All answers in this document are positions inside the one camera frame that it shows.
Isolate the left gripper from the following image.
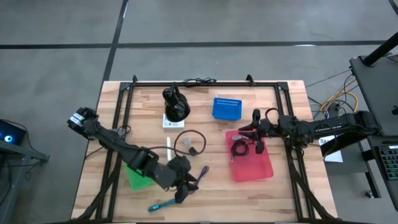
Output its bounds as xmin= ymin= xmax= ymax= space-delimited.
xmin=167 ymin=154 xmax=200 ymax=205

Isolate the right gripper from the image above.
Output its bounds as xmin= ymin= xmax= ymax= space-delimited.
xmin=238 ymin=108 xmax=280 ymax=155

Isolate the purple braided cable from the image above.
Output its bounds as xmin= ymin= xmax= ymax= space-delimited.
xmin=188 ymin=165 xmax=210 ymax=195

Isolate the red plastic bin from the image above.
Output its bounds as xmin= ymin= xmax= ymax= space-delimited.
xmin=225 ymin=128 xmax=275 ymax=183

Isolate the teal braided cable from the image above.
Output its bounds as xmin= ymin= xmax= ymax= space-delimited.
xmin=147 ymin=198 xmax=177 ymax=213

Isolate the small white box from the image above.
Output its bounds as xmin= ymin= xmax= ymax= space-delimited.
xmin=162 ymin=113 xmax=185 ymax=129

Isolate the black gooseneck desk lamp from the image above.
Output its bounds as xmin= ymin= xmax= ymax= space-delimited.
xmin=162 ymin=86 xmax=192 ymax=123

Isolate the blue plastic basket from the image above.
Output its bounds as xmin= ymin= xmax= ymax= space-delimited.
xmin=212 ymin=97 xmax=243 ymax=121

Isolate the green plastic basket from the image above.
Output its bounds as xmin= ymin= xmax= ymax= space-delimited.
xmin=124 ymin=163 xmax=155 ymax=191

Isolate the black power brick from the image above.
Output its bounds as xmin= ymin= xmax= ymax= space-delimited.
xmin=328 ymin=104 xmax=342 ymax=118

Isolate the white paper sheet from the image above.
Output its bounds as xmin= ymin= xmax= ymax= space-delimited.
xmin=318 ymin=135 xmax=344 ymax=164

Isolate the grey cart top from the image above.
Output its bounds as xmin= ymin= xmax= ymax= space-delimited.
xmin=349 ymin=54 xmax=398 ymax=138

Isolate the computer keyboard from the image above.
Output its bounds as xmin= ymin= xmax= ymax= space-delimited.
xmin=374 ymin=144 xmax=398 ymax=181

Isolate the black pole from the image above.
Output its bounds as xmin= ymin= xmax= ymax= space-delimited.
xmin=362 ymin=30 xmax=398 ymax=67

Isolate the grey metal stand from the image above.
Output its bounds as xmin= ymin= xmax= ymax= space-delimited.
xmin=0 ymin=141 xmax=50 ymax=224

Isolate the computer with blue light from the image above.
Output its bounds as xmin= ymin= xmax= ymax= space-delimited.
xmin=0 ymin=119 xmax=27 ymax=146

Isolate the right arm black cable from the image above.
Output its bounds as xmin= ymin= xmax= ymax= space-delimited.
xmin=265 ymin=108 xmax=280 ymax=122

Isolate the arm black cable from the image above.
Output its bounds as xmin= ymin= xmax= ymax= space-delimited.
xmin=149 ymin=129 xmax=208 ymax=157
xmin=265 ymin=108 xmax=280 ymax=122

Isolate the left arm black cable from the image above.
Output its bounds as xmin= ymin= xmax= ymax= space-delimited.
xmin=149 ymin=129 xmax=208 ymax=157

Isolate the black aluminium frame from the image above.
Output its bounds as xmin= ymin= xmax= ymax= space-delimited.
xmin=72 ymin=74 xmax=340 ymax=223

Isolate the black lamp power cable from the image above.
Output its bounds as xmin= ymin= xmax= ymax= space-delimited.
xmin=183 ymin=77 xmax=218 ymax=85

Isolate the yellow cable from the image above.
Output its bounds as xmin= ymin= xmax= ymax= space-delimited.
xmin=320 ymin=89 xmax=360 ymax=114

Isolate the black cart frame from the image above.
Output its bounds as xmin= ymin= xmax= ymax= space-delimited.
xmin=320 ymin=119 xmax=398 ymax=212

